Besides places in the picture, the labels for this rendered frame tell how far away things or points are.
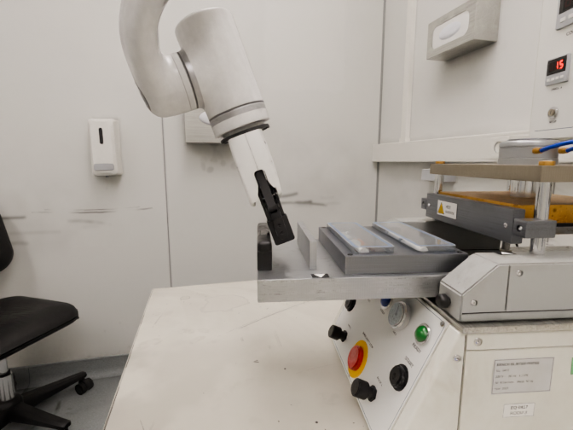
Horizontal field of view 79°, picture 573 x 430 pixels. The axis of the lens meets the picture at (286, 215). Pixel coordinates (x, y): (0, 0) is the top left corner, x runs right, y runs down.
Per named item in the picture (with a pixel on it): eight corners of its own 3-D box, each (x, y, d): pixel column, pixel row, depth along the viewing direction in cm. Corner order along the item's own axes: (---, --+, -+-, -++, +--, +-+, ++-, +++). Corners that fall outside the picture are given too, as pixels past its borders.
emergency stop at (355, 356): (352, 363, 60) (362, 343, 60) (359, 377, 56) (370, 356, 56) (344, 360, 60) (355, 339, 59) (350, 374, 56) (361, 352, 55)
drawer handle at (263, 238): (269, 244, 61) (269, 222, 61) (272, 270, 46) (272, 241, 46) (257, 244, 61) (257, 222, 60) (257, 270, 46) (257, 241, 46)
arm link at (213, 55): (205, 117, 45) (269, 95, 47) (164, 13, 43) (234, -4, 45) (202, 128, 53) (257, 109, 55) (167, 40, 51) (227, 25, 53)
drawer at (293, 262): (409, 256, 67) (412, 217, 66) (482, 301, 46) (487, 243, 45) (257, 259, 65) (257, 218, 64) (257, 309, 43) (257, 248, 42)
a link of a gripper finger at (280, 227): (260, 205, 52) (275, 245, 54) (260, 207, 49) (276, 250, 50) (280, 197, 52) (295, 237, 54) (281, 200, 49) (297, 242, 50)
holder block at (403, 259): (404, 238, 66) (405, 224, 65) (466, 271, 46) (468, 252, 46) (318, 240, 64) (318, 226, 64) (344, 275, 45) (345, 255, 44)
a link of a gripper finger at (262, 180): (248, 156, 49) (257, 179, 54) (263, 198, 45) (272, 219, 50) (257, 153, 49) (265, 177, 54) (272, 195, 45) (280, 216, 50)
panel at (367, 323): (330, 334, 73) (370, 255, 71) (379, 452, 43) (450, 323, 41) (321, 331, 73) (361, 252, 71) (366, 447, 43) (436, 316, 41)
